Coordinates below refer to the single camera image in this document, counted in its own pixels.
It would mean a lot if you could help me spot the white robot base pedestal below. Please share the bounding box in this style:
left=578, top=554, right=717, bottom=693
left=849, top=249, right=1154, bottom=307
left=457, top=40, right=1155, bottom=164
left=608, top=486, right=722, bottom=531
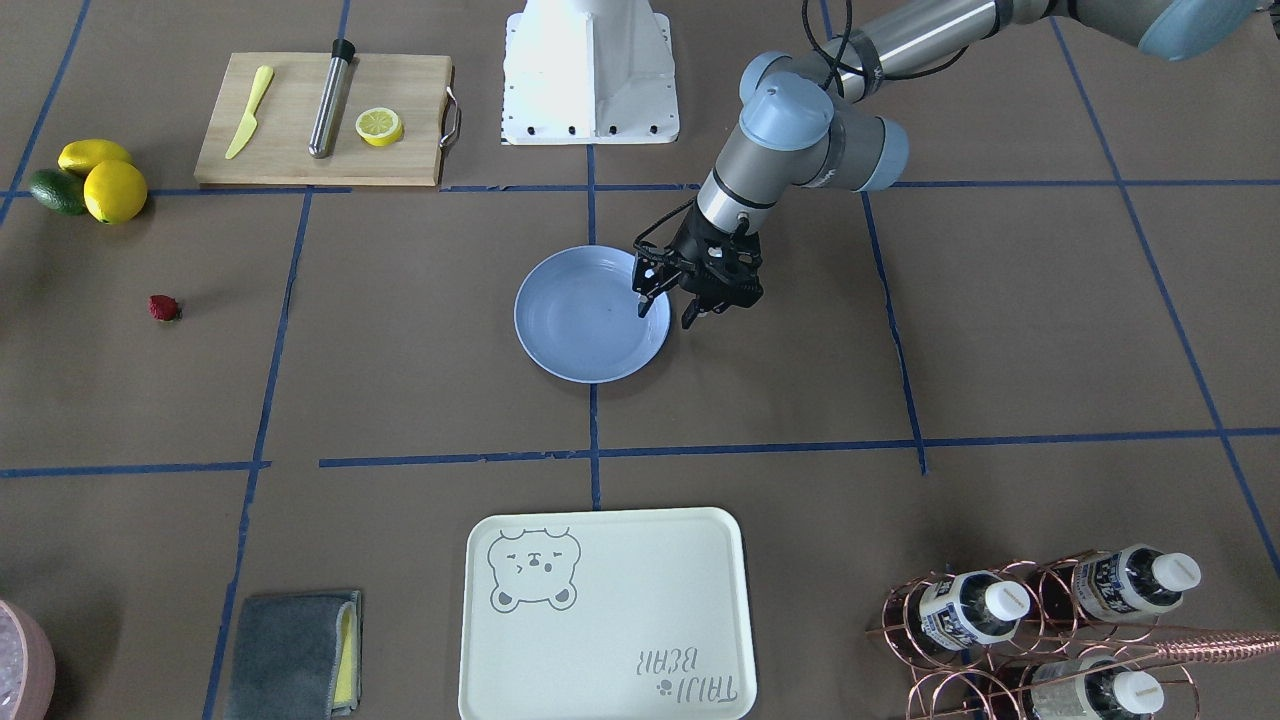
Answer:
left=500, top=1, right=681, bottom=146

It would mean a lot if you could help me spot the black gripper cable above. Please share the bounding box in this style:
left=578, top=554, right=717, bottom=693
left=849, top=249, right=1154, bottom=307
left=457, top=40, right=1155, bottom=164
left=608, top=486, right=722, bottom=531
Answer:
left=632, top=0, right=977, bottom=251

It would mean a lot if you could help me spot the yellow lemon near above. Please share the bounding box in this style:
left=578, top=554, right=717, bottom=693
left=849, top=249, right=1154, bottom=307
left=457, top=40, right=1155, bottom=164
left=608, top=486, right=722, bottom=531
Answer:
left=84, top=160, right=148, bottom=225

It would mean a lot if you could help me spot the wooden cutting board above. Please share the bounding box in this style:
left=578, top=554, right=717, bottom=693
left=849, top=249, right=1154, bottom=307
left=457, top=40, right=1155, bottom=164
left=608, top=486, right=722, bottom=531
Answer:
left=195, top=53, right=463, bottom=188

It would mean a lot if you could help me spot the dark tea bottle three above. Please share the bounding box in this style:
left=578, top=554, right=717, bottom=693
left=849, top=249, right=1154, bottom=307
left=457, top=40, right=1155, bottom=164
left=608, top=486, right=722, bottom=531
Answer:
left=1024, top=655, right=1166, bottom=719

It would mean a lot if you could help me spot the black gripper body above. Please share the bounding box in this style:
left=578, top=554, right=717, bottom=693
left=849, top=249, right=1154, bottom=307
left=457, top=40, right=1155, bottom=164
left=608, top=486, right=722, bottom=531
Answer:
left=632, top=200, right=764, bottom=313

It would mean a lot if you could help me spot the red strawberry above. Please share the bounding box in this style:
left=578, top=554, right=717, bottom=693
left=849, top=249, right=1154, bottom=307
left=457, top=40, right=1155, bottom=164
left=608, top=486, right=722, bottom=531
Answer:
left=148, top=293, right=183, bottom=323

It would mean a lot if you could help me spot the copper wire bottle rack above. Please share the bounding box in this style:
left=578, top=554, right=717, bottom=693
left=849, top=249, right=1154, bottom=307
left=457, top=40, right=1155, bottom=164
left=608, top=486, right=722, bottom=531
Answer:
left=865, top=553, right=1277, bottom=719

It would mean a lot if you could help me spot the yellow lemon far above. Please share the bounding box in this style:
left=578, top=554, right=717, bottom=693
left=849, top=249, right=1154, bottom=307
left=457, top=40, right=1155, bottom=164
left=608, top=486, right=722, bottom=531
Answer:
left=58, top=138, right=133, bottom=177

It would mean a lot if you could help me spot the green lime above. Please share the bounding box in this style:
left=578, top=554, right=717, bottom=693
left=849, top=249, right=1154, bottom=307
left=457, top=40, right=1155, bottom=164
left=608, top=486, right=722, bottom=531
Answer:
left=28, top=168, right=88, bottom=217

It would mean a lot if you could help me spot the steel knife sharpener rod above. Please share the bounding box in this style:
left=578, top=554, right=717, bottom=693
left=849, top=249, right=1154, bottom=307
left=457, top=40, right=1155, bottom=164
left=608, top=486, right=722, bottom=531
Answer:
left=307, top=38, right=356, bottom=159

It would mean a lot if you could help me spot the dark tea bottle two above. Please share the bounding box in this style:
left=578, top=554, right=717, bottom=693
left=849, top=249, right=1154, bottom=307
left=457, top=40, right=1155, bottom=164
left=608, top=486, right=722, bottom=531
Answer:
left=1069, top=544, right=1203, bottom=623

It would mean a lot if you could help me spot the grey folded cloth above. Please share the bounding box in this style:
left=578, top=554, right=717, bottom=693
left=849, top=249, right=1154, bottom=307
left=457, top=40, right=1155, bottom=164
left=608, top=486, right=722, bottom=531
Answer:
left=224, top=589, right=364, bottom=719

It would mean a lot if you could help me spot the light blue plate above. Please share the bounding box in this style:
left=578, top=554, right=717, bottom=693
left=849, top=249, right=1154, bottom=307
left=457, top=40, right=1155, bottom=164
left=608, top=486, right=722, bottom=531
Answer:
left=513, top=245, right=672, bottom=384

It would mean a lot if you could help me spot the cream bear tray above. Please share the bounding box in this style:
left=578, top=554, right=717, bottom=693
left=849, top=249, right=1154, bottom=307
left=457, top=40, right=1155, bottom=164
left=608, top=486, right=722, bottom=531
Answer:
left=458, top=507, right=758, bottom=719

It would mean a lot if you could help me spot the dark tea bottle one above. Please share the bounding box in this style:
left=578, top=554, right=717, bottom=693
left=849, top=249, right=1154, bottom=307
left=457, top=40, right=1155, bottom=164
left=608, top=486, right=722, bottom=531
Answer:
left=906, top=571, right=1033, bottom=655

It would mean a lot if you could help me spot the yellow lemon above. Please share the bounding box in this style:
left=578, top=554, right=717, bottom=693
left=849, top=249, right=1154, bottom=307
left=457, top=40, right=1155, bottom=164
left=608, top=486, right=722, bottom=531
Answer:
left=58, top=138, right=133, bottom=177
left=84, top=160, right=148, bottom=225

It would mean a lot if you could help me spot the pink bowl of ice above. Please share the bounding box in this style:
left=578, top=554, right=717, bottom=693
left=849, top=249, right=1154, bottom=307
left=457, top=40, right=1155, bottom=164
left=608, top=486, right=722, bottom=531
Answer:
left=1, top=600, right=56, bottom=719

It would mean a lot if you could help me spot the yellow plastic knife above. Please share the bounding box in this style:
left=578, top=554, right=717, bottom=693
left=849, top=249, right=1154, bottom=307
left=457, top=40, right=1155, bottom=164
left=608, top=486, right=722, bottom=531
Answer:
left=224, top=65, right=275, bottom=160

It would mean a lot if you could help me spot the lemon half slice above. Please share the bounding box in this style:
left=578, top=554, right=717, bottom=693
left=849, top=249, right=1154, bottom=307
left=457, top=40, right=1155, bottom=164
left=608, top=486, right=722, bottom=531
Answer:
left=355, top=108, right=404, bottom=147

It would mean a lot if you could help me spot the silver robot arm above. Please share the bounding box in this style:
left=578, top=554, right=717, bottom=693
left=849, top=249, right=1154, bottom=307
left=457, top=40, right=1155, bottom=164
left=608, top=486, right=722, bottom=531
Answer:
left=632, top=1, right=1254, bottom=328

